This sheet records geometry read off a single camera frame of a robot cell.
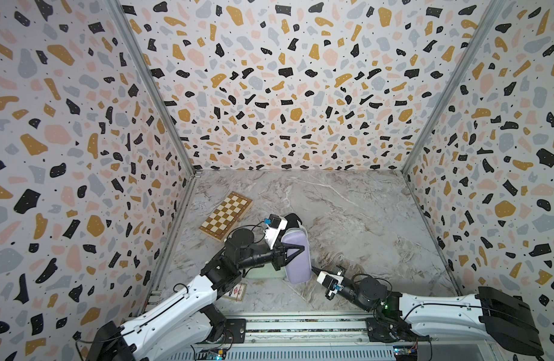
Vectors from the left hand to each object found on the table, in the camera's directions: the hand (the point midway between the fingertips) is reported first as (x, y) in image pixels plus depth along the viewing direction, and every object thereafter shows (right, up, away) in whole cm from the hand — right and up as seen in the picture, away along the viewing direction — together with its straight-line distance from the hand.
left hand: (302, 245), depth 67 cm
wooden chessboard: (-34, +2, +30) cm, 46 cm away
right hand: (+4, -8, +5) cm, 10 cm away
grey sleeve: (-1, -8, 0) cm, 8 cm away
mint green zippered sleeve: (-10, -7, -2) cm, 12 cm away
